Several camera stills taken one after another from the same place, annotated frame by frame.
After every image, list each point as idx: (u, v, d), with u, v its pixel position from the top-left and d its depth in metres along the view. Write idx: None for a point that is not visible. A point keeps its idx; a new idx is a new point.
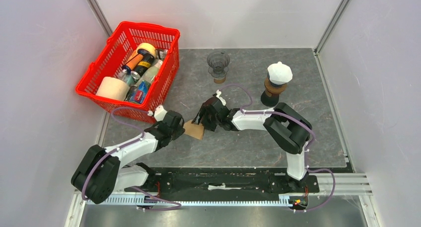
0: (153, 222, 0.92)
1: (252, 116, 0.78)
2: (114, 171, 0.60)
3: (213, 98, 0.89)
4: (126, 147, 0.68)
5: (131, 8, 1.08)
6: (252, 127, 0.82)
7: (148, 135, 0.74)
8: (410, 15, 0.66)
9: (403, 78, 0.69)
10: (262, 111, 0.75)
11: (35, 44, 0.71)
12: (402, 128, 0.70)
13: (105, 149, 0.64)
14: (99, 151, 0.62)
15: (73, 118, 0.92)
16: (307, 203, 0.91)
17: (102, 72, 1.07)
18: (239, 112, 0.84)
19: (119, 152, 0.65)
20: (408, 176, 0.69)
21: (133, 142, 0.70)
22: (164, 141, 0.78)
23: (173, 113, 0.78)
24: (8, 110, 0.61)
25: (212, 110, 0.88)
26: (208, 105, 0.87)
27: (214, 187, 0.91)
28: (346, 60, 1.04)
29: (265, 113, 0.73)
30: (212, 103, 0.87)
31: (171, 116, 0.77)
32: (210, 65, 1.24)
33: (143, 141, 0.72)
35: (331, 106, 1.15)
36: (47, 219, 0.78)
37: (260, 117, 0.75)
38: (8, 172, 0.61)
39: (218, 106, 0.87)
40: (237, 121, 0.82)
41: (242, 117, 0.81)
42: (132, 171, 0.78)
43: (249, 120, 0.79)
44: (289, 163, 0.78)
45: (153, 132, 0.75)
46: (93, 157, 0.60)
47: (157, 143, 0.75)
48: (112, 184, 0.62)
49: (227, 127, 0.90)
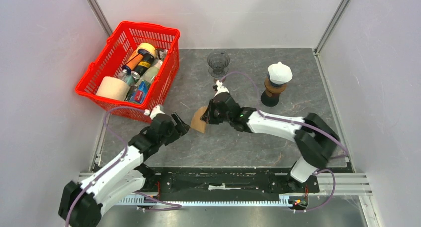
0: (153, 222, 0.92)
1: (275, 123, 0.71)
2: (92, 208, 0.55)
3: (225, 94, 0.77)
4: (105, 175, 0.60)
5: (131, 8, 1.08)
6: (270, 131, 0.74)
7: (132, 149, 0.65)
8: (410, 15, 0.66)
9: (403, 78, 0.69)
10: (289, 119, 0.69)
11: (35, 44, 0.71)
12: (402, 128, 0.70)
13: (81, 184, 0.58)
14: (74, 189, 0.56)
15: (73, 118, 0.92)
16: (307, 203, 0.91)
17: (102, 72, 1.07)
18: (256, 113, 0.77)
19: (96, 185, 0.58)
20: (408, 176, 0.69)
21: (113, 166, 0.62)
22: (154, 149, 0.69)
23: (160, 117, 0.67)
24: (9, 110, 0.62)
25: (223, 107, 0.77)
26: (220, 102, 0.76)
27: (214, 187, 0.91)
28: (346, 60, 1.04)
29: (294, 122, 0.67)
30: (224, 99, 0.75)
31: (157, 122, 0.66)
32: (210, 65, 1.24)
33: (124, 162, 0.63)
35: (331, 106, 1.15)
36: (47, 220, 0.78)
37: (286, 126, 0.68)
38: (9, 172, 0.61)
39: (231, 103, 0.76)
40: (255, 125, 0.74)
41: (261, 122, 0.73)
42: (126, 182, 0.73)
43: (271, 126, 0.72)
44: (297, 167, 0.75)
45: (140, 142, 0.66)
46: (68, 196, 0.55)
47: (144, 154, 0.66)
48: (96, 216, 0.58)
49: (239, 128, 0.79)
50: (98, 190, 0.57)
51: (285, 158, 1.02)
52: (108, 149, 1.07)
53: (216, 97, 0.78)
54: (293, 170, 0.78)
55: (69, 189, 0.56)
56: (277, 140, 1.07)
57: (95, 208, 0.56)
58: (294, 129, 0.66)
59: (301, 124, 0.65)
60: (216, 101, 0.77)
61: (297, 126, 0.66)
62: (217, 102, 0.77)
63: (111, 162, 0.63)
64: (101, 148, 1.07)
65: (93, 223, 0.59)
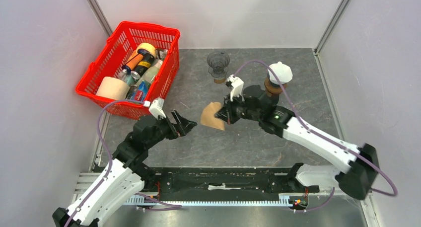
0: (153, 222, 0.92)
1: (321, 143, 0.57)
2: None
3: (258, 89, 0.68)
4: (91, 197, 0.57)
5: (131, 8, 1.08)
6: (307, 146, 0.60)
7: (116, 163, 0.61)
8: (410, 15, 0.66)
9: (403, 78, 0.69)
10: (343, 146, 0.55)
11: (35, 44, 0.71)
12: (402, 128, 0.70)
13: (67, 210, 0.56)
14: (61, 217, 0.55)
15: (73, 118, 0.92)
16: (307, 203, 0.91)
17: (102, 72, 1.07)
18: (295, 120, 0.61)
19: (81, 211, 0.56)
20: (408, 176, 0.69)
21: (98, 186, 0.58)
22: (142, 157, 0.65)
23: (140, 121, 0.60)
24: (9, 110, 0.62)
25: (255, 103, 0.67)
26: (252, 97, 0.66)
27: (214, 187, 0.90)
28: (346, 60, 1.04)
29: (348, 150, 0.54)
30: (258, 95, 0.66)
31: (138, 129, 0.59)
32: (210, 65, 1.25)
33: (108, 181, 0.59)
35: (331, 106, 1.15)
36: (47, 219, 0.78)
37: (336, 152, 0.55)
38: (9, 172, 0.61)
39: (264, 100, 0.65)
40: (293, 135, 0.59)
41: (302, 134, 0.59)
42: (122, 190, 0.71)
43: (313, 144, 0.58)
44: (312, 175, 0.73)
45: (124, 152, 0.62)
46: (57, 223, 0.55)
47: (130, 165, 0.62)
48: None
49: (270, 130, 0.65)
50: (84, 215, 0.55)
51: (285, 158, 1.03)
52: (108, 149, 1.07)
53: (246, 91, 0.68)
54: (301, 172, 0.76)
55: (56, 217, 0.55)
56: (277, 140, 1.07)
57: None
58: (349, 161, 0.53)
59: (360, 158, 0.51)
60: (247, 95, 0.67)
61: (352, 157, 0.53)
62: (248, 97, 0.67)
63: (96, 182, 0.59)
64: (101, 148, 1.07)
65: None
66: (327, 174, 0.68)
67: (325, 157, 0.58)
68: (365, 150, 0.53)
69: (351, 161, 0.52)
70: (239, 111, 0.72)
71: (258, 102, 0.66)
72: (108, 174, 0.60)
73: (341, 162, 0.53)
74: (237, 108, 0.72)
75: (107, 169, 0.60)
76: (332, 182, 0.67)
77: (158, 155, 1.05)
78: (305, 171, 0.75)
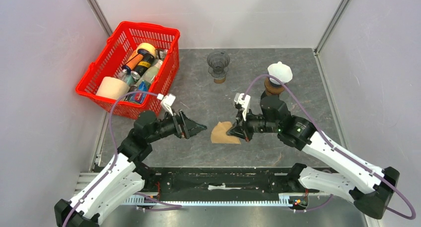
0: (153, 222, 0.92)
1: (346, 163, 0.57)
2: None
3: (277, 99, 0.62)
4: (95, 189, 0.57)
5: (131, 8, 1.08)
6: (328, 163, 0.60)
7: (121, 158, 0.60)
8: (410, 15, 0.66)
9: (403, 78, 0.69)
10: (369, 169, 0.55)
11: (35, 44, 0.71)
12: (402, 128, 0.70)
13: (70, 202, 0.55)
14: (64, 209, 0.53)
15: (73, 118, 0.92)
16: (307, 203, 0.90)
17: (102, 72, 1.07)
18: (317, 134, 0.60)
19: (85, 202, 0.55)
20: (408, 176, 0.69)
21: (102, 179, 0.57)
22: (145, 152, 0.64)
23: (142, 118, 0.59)
24: (9, 110, 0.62)
25: (274, 114, 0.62)
26: (270, 109, 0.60)
27: (214, 187, 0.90)
28: (346, 60, 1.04)
29: (374, 174, 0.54)
30: (277, 106, 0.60)
31: (139, 127, 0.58)
32: (210, 65, 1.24)
33: (113, 174, 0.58)
35: (331, 106, 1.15)
36: (47, 219, 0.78)
37: (361, 174, 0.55)
38: (9, 172, 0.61)
39: (284, 111, 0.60)
40: (315, 151, 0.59)
41: (327, 153, 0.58)
42: (123, 188, 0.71)
43: (336, 163, 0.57)
44: (318, 181, 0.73)
45: (128, 148, 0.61)
46: (59, 215, 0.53)
47: (135, 160, 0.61)
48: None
49: (291, 143, 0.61)
50: (87, 207, 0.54)
51: (285, 158, 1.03)
52: (108, 149, 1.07)
53: (264, 102, 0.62)
54: (306, 176, 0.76)
55: (58, 208, 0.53)
56: (277, 140, 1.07)
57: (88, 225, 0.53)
58: (374, 185, 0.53)
59: (385, 182, 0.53)
60: (265, 107, 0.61)
61: (377, 181, 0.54)
62: (266, 108, 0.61)
63: (100, 175, 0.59)
64: (101, 148, 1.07)
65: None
66: (337, 187, 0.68)
67: (346, 175, 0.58)
68: (389, 174, 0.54)
69: (376, 185, 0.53)
70: (256, 126, 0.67)
71: (277, 113, 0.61)
72: (113, 168, 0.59)
73: (365, 185, 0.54)
74: (252, 123, 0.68)
75: (111, 163, 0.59)
76: (339, 193, 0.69)
77: (158, 155, 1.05)
78: (311, 177, 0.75)
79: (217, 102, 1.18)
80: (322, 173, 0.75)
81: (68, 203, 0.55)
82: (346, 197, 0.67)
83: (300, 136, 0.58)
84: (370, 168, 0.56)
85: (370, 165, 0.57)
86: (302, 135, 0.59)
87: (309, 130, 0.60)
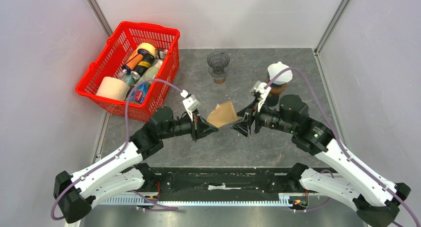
0: (153, 222, 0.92)
1: (359, 174, 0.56)
2: (77, 205, 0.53)
3: (298, 101, 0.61)
4: (96, 171, 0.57)
5: (131, 8, 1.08)
6: (341, 173, 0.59)
7: (131, 146, 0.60)
8: (410, 15, 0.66)
9: (403, 78, 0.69)
10: (383, 183, 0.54)
11: (34, 44, 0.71)
12: (402, 128, 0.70)
13: (71, 177, 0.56)
14: (63, 182, 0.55)
15: (73, 117, 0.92)
16: (307, 203, 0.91)
17: (102, 72, 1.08)
18: (334, 142, 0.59)
19: (85, 181, 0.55)
20: (408, 176, 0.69)
21: (107, 163, 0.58)
22: (157, 147, 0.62)
23: (159, 113, 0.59)
24: (9, 109, 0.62)
25: (293, 116, 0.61)
26: (292, 110, 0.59)
27: (214, 187, 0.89)
28: (346, 59, 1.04)
29: (386, 189, 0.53)
30: (299, 108, 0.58)
31: (153, 121, 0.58)
32: (210, 65, 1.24)
33: (119, 160, 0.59)
35: (331, 106, 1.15)
36: (46, 219, 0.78)
37: (374, 188, 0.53)
38: (10, 172, 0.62)
39: (304, 113, 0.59)
40: (330, 158, 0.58)
41: (343, 163, 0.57)
42: (124, 180, 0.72)
43: (350, 174, 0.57)
44: (319, 185, 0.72)
45: (140, 140, 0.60)
46: (58, 187, 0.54)
47: (142, 154, 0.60)
48: (85, 209, 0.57)
49: (305, 148, 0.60)
50: (86, 186, 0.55)
51: (285, 158, 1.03)
52: (108, 149, 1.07)
53: (284, 101, 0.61)
54: (306, 178, 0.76)
55: (60, 181, 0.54)
56: (277, 140, 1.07)
57: (80, 204, 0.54)
58: (385, 200, 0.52)
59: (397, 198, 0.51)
60: (285, 107, 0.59)
61: (389, 196, 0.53)
62: (287, 109, 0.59)
63: (107, 157, 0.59)
64: (101, 148, 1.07)
65: (82, 214, 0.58)
66: (340, 193, 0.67)
67: (358, 188, 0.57)
68: (401, 190, 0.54)
69: (387, 200, 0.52)
70: (267, 120, 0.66)
71: (298, 115, 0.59)
72: (121, 154, 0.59)
73: (376, 198, 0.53)
74: (266, 117, 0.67)
75: (120, 149, 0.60)
76: (341, 199, 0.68)
77: (158, 155, 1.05)
78: (312, 180, 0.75)
79: (218, 102, 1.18)
80: (324, 177, 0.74)
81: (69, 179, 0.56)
82: (349, 204, 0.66)
83: (315, 141, 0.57)
84: (384, 183, 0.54)
85: (384, 180, 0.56)
86: (318, 141, 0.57)
87: (325, 136, 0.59)
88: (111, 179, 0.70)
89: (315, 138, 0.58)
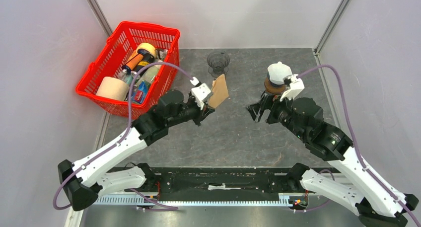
0: (153, 222, 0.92)
1: (373, 185, 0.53)
2: (81, 193, 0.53)
3: (313, 104, 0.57)
4: (97, 159, 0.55)
5: (131, 8, 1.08)
6: (351, 179, 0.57)
7: (133, 133, 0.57)
8: (410, 15, 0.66)
9: (403, 78, 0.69)
10: (394, 194, 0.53)
11: (34, 44, 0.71)
12: (402, 128, 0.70)
13: (73, 166, 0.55)
14: (65, 171, 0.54)
15: (73, 117, 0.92)
16: (307, 203, 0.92)
17: (102, 72, 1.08)
18: (352, 150, 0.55)
19: (86, 170, 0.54)
20: (407, 176, 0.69)
21: (108, 150, 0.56)
22: (161, 132, 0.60)
23: (168, 96, 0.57)
24: (9, 109, 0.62)
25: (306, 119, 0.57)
26: (305, 114, 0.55)
27: (214, 187, 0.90)
28: (346, 60, 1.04)
29: (398, 201, 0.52)
30: (314, 112, 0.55)
31: (162, 104, 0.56)
32: (210, 65, 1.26)
33: (121, 147, 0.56)
35: (331, 106, 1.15)
36: (45, 219, 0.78)
37: (385, 199, 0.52)
38: (10, 172, 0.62)
39: (318, 117, 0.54)
40: (345, 167, 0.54)
41: (357, 172, 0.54)
42: (127, 176, 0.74)
43: (362, 184, 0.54)
44: (321, 189, 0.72)
45: (143, 124, 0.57)
46: (61, 176, 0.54)
47: (145, 139, 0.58)
48: (91, 196, 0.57)
49: (319, 154, 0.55)
50: (87, 175, 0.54)
51: (285, 158, 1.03)
52: None
53: (297, 106, 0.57)
54: (306, 180, 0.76)
55: (62, 169, 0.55)
56: (277, 140, 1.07)
57: (84, 192, 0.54)
58: (395, 212, 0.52)
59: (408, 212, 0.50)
60: (298, 110, 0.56)
61: (399, 208, 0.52)
62: (299, 113, 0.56)
63: (109, 144, 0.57)
64: None
65: (88, 202, 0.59)
66: (342, 197, 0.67)
67: (367, 196, 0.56)
68: (411, 202, 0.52)
69: (397, 212, 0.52)
70: (282, 115, 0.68)
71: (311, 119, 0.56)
72: (122, 141, 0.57)
73: (386, 210, 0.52)
74: (281, 112, 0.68)
75: (121, 135, 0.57)
76: (342, 203, 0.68)
77: (158, 155, 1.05)
78: (313, 181, 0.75)
79: None
80: (326, 179, 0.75)
81: (71, 167, 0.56)
82: (351, 208, 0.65)
83: (332, 149, 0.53)
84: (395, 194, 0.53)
85: (394, 190, 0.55)
86: (335, 149, 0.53)
87: (341, 143, 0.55)
88: (115, 173, 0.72)
89: (332, 145, 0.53)
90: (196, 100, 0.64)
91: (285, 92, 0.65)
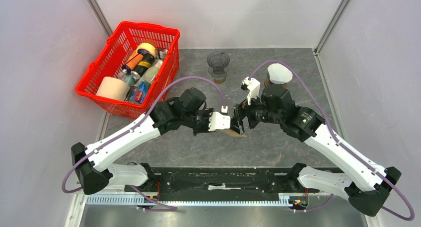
0: (153, 222, 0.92)
1: (349, 159, 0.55)
2: (92, 177, 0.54)
3: (280, 87, 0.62)
4: (109, 144, 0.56)
5: (131, 8, 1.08)
6: (329, 157, 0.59)
7: (147, 122, 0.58)
8: (410, 15, 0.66)
9: (403, 78, 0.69)
10: (372, 167, 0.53)
11: (34, 44, 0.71)
12: (403, 128, 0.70)
13: (86, 149, 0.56)
14: (78, 154, 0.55)
15: (73, 117, 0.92)
16: (307, 203, 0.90)
17: (102, 72, 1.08)
18: (324, 127, 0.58)
19: (98, 154, 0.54)
20: (408, 175, 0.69)
21: (122, 135, 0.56)
22: (175, 123, 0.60)
23: (195, 91, 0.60)
24: (9, 110, 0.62)
25: (277, 104, 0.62)
26: (273, 96, 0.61)
27: (214, 187, 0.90)
28: (346, 59, 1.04)
29: (376, 173, 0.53)
30: (280, 94, 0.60)
31: (188, 96, 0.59)
32: (210, 65, 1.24)
33: (135, 134, 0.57)
35: (331, 106, 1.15)
36: (45, 220, 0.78)
37: (364, 172, 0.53)
38: (10, 171, 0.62)
39: (286, 100, 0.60)
40: (319, 143, 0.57)
41: (332, 146, 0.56)
42: (133, 170, 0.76)
43: (339, 159, 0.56)
44: (317, 183, 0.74)
45: (159, 112, 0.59)
46: (74, 159, 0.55)
47: (160, 127, 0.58)
48: (102, 182, 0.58)
49: (294, 134, 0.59)
50: (99, 160, 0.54)
51: (285, 158, 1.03)
52: None
53: (267, 90, 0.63)
54: (303, 176, 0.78)
55: (75, 152, 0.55)
56: (277, 140, 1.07)
57: (95, 177, 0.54)
58: (375, 184, 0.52)
59: (387, 182, 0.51)
60: (268, 94, 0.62)
61: (379, 180, 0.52)
62: (269, 96, 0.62)
63: (122, 130, 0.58)
64: None
65: (98, 188, 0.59)
66: (334, 185, 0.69)
67: (347, 172, 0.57)
68: (390, 173, 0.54)
69: (377, 184, 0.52)
70: (258, 113, 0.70)
71: (280, 102, 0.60)
72: (136, 128, 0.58)
73: (366, 183, 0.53)
74: (256, 111, 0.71)
75: (135, 122, 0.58)
76: (336, 192, 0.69)
77: (158, 155, 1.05)
78: (309, 176, 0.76)
79: (217, 102, 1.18)
80: (321, 172, 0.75)
81: (84, 150, 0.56)
82: (343, 194, 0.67)
83: (305, 127, 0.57)
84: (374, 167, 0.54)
85: (373, 164, 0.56)
86: (307, 126, 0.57)
87: (315, 122, 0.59)
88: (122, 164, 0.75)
89: (304, 124, 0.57)
90: (212, 121, 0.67)
91: (248, 95, 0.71)
